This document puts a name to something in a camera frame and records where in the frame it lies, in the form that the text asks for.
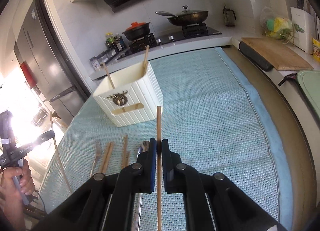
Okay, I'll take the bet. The silver spoon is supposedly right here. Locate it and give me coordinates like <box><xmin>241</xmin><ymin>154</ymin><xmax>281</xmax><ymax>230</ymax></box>
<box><xmin>137</xmin><ymin>141</ymin><xmax>150</xmax><ymax>157</ymax></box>

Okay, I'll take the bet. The silver fork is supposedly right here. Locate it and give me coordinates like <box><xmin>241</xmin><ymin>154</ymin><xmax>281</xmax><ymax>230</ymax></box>
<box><xmin>90</xmin><ymin>139</ymin><xmax>101</xmax><ymax>177</ymax></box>

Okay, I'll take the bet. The person's left hand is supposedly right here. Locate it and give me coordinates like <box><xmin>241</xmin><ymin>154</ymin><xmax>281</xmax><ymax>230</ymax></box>
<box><xmin>1</xmin><ymin>159</ymin><xmax>35</xmax><ymax>230</ymax></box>

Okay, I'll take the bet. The cream utensil holder box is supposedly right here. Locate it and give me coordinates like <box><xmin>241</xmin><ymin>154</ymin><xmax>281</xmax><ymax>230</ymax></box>
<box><xmin>93</xmin><ymin>62</ymin><xmax>163</xmax><ymax>127</ymax></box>

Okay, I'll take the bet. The red hanging cloth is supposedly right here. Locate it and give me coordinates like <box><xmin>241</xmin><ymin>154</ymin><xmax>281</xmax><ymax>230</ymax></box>
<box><xmin>20</xmin><ymin>61</ymin><xmax>37</xmax><ymax>89</ymax></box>

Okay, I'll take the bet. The grey steel refrigerator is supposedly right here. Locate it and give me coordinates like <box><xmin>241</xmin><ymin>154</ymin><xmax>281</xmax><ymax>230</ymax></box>
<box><xmin>16</xmin><ymin>1</ymin><xmax>85</xmax><ymax>125</ymax></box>

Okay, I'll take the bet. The spice jar rack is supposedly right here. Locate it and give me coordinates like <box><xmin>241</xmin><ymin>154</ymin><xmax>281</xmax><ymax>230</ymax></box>
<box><xmin>89</xmin><ymin>49</ymin><xmax>117</xmax><ymax>71</ymax></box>

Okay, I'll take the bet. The sauce bottles group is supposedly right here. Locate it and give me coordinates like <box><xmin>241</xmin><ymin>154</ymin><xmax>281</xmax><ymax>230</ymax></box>
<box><xmin>106</xmin><ymin>32</ymin><xmax>125</xmax><ymax>52</ymax></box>

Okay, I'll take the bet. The black gas stove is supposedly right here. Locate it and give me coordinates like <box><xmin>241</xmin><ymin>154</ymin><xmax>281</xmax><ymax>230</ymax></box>
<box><xmin>117</xmin><ymin>22</ymin><xmax>222</xmax><ymax>60</ymax></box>

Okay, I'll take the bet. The black pot with red lid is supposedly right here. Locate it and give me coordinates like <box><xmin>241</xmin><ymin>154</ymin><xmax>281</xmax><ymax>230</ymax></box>
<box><xmin>123</xmin><ymin>22</ymin><xmax>150</xmax><ymax>41</ymax></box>

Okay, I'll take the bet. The wooden cutting board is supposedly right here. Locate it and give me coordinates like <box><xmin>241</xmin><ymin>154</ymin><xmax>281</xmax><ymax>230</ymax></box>
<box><xmin>241</xmin><ymin>37</ymin><xmax>313</xmax><ymax>71</ymax></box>

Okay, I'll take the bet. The dark wok with glass lid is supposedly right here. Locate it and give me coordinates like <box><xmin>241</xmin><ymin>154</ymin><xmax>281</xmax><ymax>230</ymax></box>
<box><xmin>155</xmin><ymin>6</ymin><xmax>208</xmax><ymax>27</ymax></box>

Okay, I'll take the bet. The green cutting board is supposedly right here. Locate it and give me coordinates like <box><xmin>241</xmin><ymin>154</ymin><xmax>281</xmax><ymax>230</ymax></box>
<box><xmin>297</xmin><ymin>70</ymin><xmax>320</xmax><ymax>118</ymax></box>

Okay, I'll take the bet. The glass french press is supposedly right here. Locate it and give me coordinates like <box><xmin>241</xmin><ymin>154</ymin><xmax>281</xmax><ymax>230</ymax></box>
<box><xmin>223</xmin><ymin>7</ymin><xmax>236</xmax><ymax>27</ymax></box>

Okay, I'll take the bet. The bag of colourful sponges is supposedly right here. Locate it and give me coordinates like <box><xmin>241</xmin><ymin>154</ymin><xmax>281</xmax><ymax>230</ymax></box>
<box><xmin>260</xmin><ymin>7</ymin><xmax>294</xmax><ymax>42</ymax></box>

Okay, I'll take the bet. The yellow snack packet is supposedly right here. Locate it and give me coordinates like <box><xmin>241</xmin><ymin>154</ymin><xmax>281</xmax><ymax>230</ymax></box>
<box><xmin>312</xmin><ymin>38</ymin><xmax>320</xmax><ymax>62</ymax></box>

